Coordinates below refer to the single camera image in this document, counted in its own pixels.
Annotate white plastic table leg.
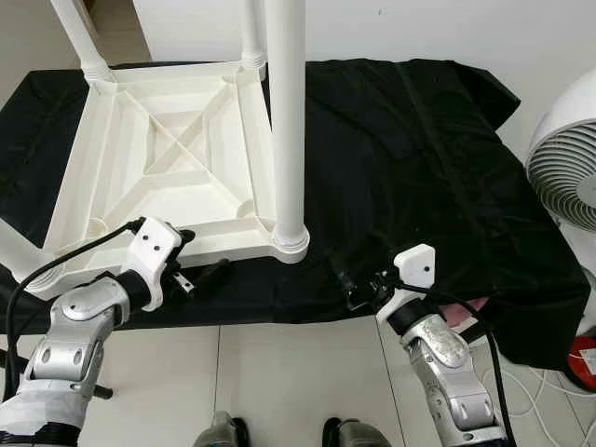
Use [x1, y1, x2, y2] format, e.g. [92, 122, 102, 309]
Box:
[0, 219, 43, 280]
[51, 0, 111, 83]
[265, 0, 310, 252]
[240, 0, 268, 71]

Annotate red round cable reel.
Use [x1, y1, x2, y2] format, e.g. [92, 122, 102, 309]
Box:
[568, 335, 596, 392]

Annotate black fabric table cover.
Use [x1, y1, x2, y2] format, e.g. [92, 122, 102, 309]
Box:
[0, 58, 592, 373]

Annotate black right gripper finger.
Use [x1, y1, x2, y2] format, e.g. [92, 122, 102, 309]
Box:
[331, 250, 359, 297]

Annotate pink soft item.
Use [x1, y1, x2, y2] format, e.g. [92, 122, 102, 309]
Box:
[438, 298, 490, 327]

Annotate grey robot right foot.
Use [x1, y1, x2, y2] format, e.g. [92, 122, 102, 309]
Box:
[321, 419, 392, 447]

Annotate grey robot foot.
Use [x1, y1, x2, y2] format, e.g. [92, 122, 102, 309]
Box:
[321, 419, 392, 447]
[191, 413, 251, 447]

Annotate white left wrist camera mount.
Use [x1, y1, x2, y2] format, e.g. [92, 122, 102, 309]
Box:
[121, 217, 184, 313]

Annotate black metal frame rod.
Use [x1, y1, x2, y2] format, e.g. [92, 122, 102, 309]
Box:
[0, 349, 113, 400]

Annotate grey robot left foot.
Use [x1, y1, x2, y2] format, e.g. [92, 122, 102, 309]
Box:
[191, 413, 251, 447]

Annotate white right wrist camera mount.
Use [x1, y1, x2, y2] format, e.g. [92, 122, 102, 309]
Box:
[377, 244, 439, 322]

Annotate white power cable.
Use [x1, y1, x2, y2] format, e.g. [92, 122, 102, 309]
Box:
[503, 368, 596, 434]

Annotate white plastic table top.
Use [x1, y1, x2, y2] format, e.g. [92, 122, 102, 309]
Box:
[26, 61, 310, 299]

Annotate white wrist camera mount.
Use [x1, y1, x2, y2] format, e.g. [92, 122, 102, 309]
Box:
[121, 217, 184, 313]
[377, 244, 439, 322]

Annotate white round standing fan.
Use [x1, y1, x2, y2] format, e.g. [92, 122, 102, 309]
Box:
[526, 70, 596, 232]

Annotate grey metal table leg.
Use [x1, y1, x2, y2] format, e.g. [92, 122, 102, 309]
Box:
[461, 321, 494, 345]

